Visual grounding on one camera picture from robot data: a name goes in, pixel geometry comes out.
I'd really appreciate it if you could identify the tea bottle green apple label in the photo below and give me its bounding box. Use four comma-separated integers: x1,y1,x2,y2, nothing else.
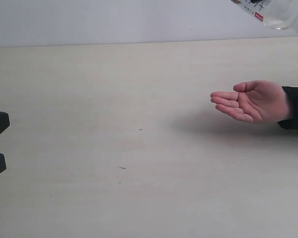
232,0,298,34

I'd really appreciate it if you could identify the black sleeved forearm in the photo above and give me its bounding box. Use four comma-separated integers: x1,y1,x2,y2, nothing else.
278,86,298,130

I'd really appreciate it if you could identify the person's open hand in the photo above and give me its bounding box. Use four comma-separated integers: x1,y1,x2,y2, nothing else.
210,80,292,124

